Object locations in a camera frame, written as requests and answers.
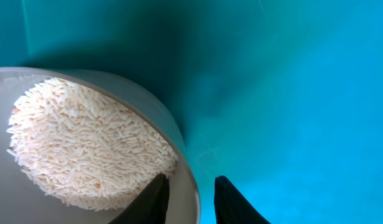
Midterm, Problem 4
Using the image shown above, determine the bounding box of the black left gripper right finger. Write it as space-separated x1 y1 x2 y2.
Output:
214 175 270 224

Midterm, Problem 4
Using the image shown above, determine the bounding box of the teal serving tray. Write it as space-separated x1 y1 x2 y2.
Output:
0 0 383 223

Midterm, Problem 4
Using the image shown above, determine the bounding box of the grey bowl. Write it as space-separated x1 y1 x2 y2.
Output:
0 67 201 224

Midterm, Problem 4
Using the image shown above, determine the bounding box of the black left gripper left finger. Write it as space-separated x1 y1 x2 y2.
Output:
109 174 170 224

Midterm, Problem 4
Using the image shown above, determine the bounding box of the white rice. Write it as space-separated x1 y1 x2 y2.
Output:
8 78 178 211

